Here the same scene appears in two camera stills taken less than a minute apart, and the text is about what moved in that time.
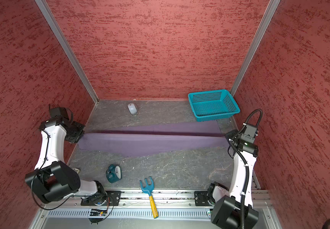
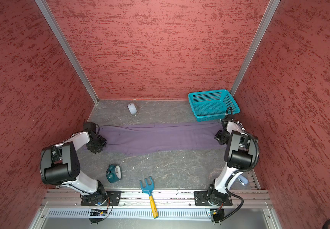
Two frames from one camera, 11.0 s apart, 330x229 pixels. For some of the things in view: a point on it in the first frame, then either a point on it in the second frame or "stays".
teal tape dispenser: x=113 y=173 stays
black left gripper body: x=74 y=132 -> x=96 y=145
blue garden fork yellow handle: x=148 y=189 stays
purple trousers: x=132 y=141 stays
